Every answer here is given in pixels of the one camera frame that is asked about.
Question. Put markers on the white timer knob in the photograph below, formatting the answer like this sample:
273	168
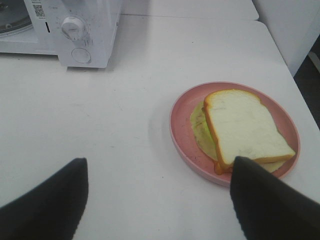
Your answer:
73	28

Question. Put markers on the pink round plate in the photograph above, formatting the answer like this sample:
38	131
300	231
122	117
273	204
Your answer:
184	140

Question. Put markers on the round white door button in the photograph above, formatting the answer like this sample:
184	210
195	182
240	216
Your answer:
81	55

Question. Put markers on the sandwich with lettuce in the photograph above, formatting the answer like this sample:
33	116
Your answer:
234	123

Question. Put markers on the glass microwave turntable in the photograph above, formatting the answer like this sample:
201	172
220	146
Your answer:
14	18

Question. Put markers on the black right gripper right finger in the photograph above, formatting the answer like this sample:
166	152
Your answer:
269	209

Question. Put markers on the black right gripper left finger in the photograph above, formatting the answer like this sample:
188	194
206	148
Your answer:
50	211

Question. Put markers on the white warning label sticker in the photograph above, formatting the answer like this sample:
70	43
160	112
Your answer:
38	9

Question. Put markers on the white microwave oven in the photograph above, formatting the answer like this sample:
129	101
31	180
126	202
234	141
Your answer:
100	17

